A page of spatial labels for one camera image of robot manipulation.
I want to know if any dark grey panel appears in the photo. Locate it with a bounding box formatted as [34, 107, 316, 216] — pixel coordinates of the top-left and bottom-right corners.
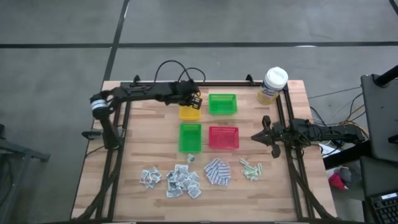
[360, 155, 398, 197]

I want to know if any white paper sheet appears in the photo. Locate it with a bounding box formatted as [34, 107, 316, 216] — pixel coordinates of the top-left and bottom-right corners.
[318, 142, 342, 158]

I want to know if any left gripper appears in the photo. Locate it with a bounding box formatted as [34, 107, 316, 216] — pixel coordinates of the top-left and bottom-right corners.
[167, 81, 203, 110]

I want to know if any grey metal stand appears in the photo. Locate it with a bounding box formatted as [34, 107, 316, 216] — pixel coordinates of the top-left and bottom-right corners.
[0, 123, 51, 224]

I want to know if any thin floor cable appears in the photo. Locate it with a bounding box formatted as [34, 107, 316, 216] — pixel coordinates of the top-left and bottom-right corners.
[307, 86, 363, 100]

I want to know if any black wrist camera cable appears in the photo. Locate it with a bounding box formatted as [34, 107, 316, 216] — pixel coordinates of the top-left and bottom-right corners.
[177, 67, 206, 85]

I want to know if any red plastic mesh basket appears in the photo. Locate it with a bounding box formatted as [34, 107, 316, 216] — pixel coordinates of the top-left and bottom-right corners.
[208, 126, 240, 150]

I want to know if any green plastic mesh basket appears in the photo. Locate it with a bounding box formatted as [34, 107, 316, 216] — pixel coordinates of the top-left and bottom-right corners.
[208, 93, 238, 116]
[178, 123, 203, 154]

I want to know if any yellow plastic mesh basket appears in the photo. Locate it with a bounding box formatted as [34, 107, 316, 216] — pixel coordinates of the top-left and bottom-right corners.
[178, 104, 202, 121]

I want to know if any black desk leg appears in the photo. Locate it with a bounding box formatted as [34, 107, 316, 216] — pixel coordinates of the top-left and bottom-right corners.
[322, 140, 373, 170]

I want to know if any black pole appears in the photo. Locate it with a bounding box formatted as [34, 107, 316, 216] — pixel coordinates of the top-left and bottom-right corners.
[374, 64, 398, 87]

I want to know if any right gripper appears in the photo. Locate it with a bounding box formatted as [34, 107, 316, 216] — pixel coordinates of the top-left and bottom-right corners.
[251, 115, 286, 159]

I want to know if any grey cloth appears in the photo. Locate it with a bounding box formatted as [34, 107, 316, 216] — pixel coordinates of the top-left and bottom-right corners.
[337, 166, 353, 184]

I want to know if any black keyboard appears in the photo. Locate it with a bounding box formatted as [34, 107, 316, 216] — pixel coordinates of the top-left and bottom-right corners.
[369, 192, 398, 224]

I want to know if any long black arm cable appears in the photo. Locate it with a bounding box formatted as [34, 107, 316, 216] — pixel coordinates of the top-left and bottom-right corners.
[154, 60, 188, 86]

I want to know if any red cloth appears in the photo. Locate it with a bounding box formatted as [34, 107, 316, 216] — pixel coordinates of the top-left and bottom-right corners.
[328, 172, 348, 190]

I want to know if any Lysol wipes canister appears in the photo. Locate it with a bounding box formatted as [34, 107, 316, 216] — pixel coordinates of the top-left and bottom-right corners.
[256, 66, 289, 106]

